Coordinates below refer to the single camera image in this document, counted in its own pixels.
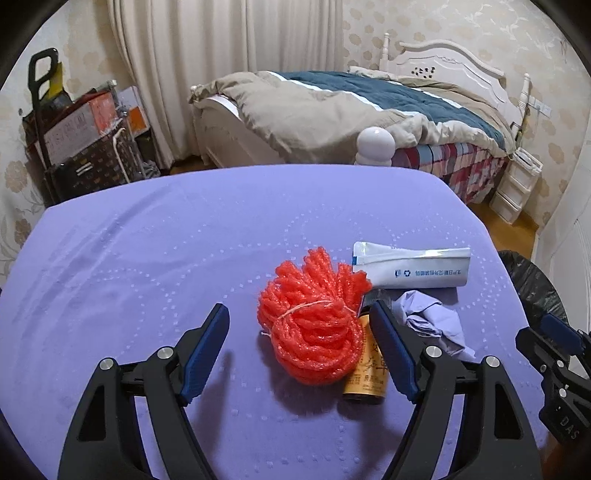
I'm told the lavender tissue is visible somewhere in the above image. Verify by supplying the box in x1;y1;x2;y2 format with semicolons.
392;290;476;362

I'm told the red foam net ball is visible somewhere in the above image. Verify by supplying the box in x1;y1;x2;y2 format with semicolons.
257;247;372;386

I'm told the black trash bin bag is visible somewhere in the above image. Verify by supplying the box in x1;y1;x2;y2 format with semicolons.
499;250;569;328

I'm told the white wardrobe door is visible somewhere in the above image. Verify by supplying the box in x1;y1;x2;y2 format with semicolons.
533;135;591;331

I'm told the brown yellow label bottle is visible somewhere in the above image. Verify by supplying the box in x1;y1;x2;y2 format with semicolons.
342;290;389;405

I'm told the white plastic drawer unit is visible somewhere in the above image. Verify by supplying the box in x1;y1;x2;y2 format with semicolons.
489;147;543;224

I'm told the purple table cloth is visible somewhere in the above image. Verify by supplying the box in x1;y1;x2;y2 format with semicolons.
1;165;548;479

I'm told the white grey flat package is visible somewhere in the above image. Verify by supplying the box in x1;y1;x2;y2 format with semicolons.
352;241;472;290

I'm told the plaid bed sheet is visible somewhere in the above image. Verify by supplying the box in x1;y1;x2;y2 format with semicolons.
392;143;509;204

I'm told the beige blue quilt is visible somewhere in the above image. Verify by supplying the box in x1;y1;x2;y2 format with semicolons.
189;67;516;164

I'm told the black hand trolley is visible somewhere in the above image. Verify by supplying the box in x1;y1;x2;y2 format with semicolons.
28;47;59;205

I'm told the cream curtain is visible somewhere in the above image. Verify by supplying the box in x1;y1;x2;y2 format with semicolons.
108;1;344;168

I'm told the wall socket strip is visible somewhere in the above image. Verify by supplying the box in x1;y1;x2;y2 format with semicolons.
528;96;552;117

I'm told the white wooden bed frame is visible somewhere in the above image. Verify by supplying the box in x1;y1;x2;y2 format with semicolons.
189;40;531;168

